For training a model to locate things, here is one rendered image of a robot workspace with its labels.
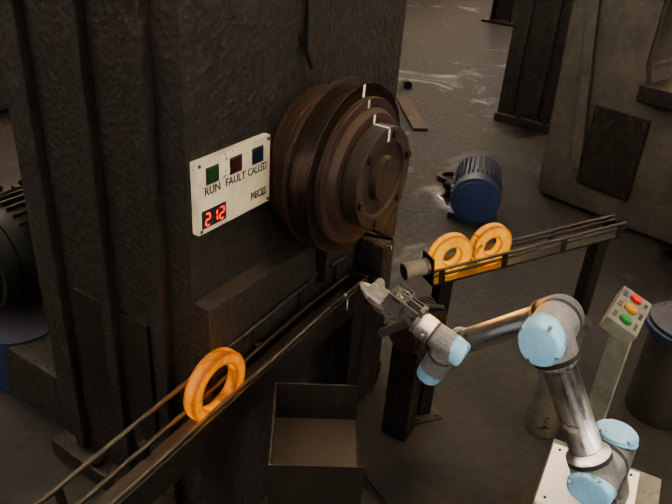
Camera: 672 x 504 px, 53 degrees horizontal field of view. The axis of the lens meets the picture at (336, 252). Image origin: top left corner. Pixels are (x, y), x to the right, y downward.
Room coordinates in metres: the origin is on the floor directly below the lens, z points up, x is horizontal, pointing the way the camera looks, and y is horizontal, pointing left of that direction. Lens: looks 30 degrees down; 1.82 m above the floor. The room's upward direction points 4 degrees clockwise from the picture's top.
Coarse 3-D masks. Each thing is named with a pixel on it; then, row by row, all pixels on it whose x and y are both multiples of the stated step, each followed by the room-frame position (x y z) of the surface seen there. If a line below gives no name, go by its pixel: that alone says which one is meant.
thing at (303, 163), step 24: (336, 96) 1.65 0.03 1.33; (360, 96) 1.68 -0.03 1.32; (384, 96) 1.79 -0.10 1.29; (312, 120) 1.59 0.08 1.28; (336, 120) 1.59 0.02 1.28; (312, 144) 1.54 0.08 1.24; (312, 168) 1.51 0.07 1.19; (288, 192) 1.54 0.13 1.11; (312, 192) 1.52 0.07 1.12; (312, 216) 1.52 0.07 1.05; (312, 240) 1.53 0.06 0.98
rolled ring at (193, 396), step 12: (228, 348) 1.30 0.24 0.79; (204, 360) 1.23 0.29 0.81; (216, 360) 1.23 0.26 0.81; (228, 360) 1.27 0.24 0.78; (240, 360) 1.30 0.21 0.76; (192, 372) 1.21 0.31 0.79; (204, 372) 1.20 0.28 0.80; (228, 372) 1.31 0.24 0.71; (240, 372) 1.30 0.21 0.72; (192, 384) 1.19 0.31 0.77; (204, 384) 1.20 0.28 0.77; (228, 384) 1.30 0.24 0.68; (192, 396) 1.17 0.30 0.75; (192, 408) 1.16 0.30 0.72; (204, 408) 1.22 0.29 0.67
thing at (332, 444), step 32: (288, 384) 1.27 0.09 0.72; (320, 384) 1.28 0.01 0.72; (288, 416) 1.27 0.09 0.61; (320, 416) 1.28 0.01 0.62; (352, 416) 1.28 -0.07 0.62; (288, 448) 1.18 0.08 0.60; (320, 448) 1.19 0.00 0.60; (352, 448) 1.19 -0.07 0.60; (288, 480) 1.02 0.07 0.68; (320, 480) 1.02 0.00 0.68; (352, 480) 1.02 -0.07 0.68
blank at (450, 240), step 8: (456, 232) 2.02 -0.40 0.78; (440, 240) 1.98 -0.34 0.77; (448, 240) 1.98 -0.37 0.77; (456, 240) 1.99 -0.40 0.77; (464, 240) 2.00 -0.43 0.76; (432, 248) 1.98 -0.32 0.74; (440, 248) 1.97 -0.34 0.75; (448, 248) 1.98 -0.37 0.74; (464, 248) 2.01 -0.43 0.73; (432, 256) 1.96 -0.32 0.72; (440, 256) 1.97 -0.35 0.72; (456, 256) 2.02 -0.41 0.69; (464, 256) 2.01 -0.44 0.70; (440, 264) 1.97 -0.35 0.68; (448, 264) 1.99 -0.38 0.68
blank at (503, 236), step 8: (488, 224) 2.07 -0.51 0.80; (496, 224) 2.07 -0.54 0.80; (480, 232) 2.04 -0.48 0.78; (488, 232) 2.04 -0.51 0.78; (496, 232) 2.05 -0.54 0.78; (504, 232) 2.07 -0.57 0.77; (472, 240) 2.04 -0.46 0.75; (480, 240) 2.03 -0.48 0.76; (488, 240) 2.04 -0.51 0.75; (496, 240) 2.09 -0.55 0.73; (504, 240) 2.07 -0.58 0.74; (472, 248) 2.02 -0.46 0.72; (480, 248) 2.03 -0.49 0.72; (496, 248) 2.07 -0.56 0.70; (504, 248) 2.07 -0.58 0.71; (472, 256) 2.03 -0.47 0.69; (480, 256) 2.03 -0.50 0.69; (488, 264) 2.05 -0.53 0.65
